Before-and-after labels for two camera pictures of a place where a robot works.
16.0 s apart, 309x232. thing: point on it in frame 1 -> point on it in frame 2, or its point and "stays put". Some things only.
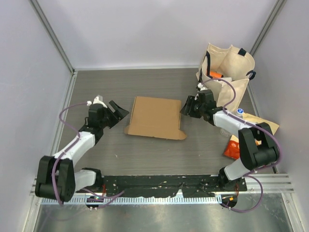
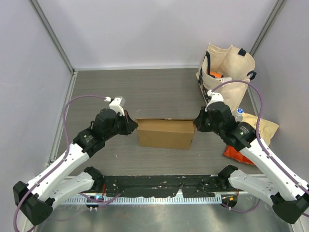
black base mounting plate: (162, 185) stays put
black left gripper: (119, 114) -> (130, 124)
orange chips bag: (232, 148) stays put
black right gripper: (188, 108) -> (199, 122)
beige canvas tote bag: (236, 63) stays put
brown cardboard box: (156, 117) -> (165, 133)
